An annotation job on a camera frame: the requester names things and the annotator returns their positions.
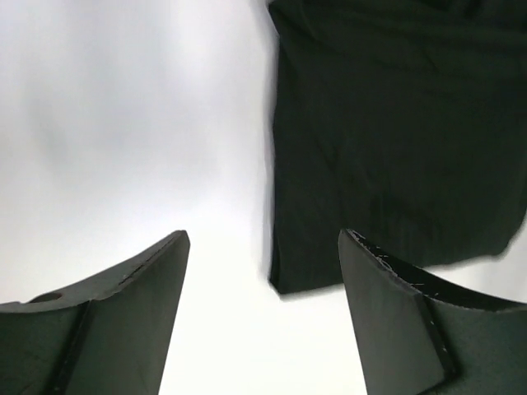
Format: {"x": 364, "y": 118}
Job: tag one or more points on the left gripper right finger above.
{"x": 417, "y": 333}

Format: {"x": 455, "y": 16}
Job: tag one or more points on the black tank top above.
{"x": 402, "y": 120}

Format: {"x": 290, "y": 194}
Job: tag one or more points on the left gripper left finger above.
{"x": 108, "y": 334}

